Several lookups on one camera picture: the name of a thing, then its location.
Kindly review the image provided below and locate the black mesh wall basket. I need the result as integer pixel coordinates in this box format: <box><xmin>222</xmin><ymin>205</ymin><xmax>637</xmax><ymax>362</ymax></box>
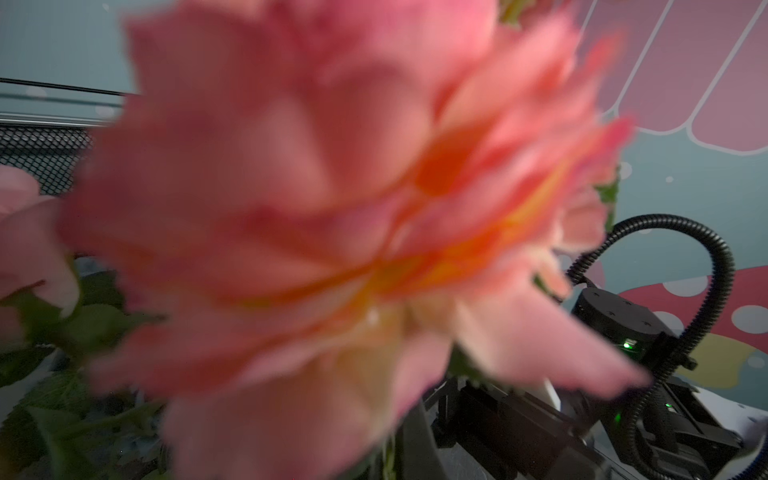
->
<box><xmin>1</xmin><ymin>78</ymin><xmax>126</xmax><ymax>195</ymax></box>

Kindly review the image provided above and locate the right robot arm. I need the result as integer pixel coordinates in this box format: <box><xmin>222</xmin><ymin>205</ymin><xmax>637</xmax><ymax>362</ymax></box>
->
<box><xmin>421</xmin><ymin>214</ymin><xmax>767</xmax><ymax>479</ymax></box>

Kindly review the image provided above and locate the pink rose stem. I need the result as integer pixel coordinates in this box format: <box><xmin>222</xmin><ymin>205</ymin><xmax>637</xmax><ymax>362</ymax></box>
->
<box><xmin>0</xmin><ymin>164</ymin><xmax>82</xmax><ymax>355</ymax></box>

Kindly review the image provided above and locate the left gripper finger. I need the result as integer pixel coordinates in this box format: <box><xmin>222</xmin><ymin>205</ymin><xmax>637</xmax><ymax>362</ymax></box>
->
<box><xmin>395</xmin><ymin>402</ymin><xmax>448</xmax><ymax>480</ymax></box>

